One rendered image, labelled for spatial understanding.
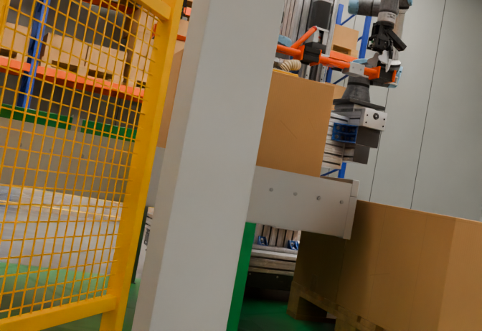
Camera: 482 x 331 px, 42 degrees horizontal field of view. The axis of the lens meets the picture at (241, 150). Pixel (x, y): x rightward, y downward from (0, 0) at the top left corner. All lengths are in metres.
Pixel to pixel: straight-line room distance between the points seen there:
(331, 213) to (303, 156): 0.25
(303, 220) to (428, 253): 0.44
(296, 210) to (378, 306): 0.42
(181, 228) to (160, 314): 0.17
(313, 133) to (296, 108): 0.12
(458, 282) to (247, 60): 1.00
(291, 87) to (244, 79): 1.04
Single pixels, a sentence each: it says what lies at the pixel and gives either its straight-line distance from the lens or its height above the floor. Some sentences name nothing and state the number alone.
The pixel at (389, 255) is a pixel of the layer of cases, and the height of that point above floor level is 0.38.
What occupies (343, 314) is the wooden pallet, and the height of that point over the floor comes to 0.12.
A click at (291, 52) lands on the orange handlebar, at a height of 1.07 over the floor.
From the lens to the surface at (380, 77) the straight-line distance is 2.67.
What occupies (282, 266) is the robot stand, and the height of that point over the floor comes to 0.18.
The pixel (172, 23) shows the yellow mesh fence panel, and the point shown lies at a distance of 1.92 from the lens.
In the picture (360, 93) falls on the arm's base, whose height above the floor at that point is 1.08.
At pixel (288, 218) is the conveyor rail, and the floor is 0.44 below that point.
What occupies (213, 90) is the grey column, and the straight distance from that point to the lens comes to 1.25.
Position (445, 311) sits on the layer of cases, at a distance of 1.95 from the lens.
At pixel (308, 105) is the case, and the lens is 2.33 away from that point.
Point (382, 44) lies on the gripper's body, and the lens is 2.71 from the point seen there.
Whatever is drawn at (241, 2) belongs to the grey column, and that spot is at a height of 0.89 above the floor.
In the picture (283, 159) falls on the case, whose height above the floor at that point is 0.64.
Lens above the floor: 0.54
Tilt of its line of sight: 3 degrees up
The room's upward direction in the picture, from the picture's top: 10 degrees clockwise
